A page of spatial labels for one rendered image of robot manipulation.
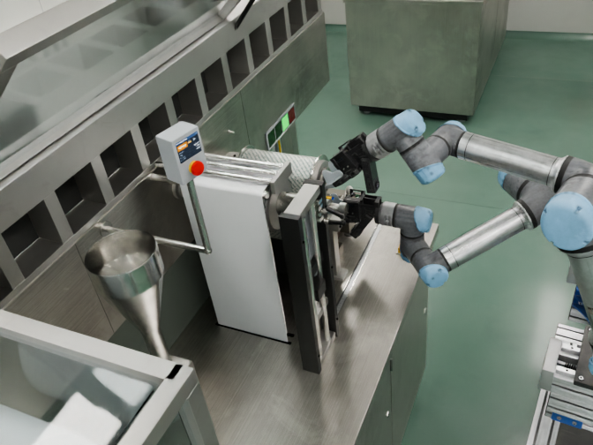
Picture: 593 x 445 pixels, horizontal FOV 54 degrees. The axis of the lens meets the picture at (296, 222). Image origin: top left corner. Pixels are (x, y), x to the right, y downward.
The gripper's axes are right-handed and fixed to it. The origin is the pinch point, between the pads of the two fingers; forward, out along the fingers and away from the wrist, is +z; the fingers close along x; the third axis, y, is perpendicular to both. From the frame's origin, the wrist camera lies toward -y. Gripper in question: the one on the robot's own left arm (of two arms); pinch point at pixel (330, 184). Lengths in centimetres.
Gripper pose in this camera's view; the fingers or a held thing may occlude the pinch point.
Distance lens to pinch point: 174.4
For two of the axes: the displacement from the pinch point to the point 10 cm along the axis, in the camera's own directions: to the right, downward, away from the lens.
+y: -6.7, -7.1, -2.2
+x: -4.0, 5.9, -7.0
